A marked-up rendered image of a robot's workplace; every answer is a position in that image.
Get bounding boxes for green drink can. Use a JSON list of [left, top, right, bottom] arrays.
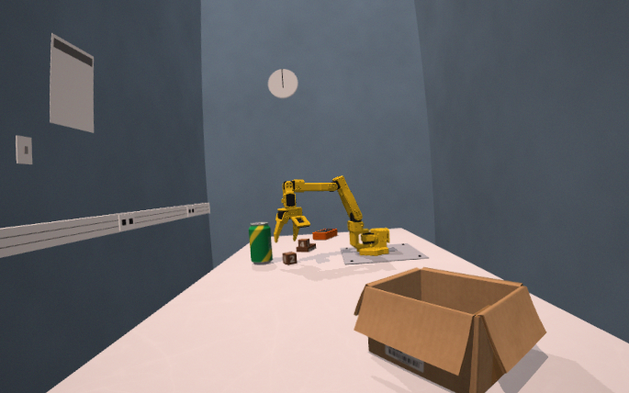
[[249, 222, 273, 264]]

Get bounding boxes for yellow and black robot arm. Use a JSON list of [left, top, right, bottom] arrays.
[[281, 176, 388, 256]]

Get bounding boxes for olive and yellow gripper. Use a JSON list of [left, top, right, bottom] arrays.
[[274, 208, 310, 243]]

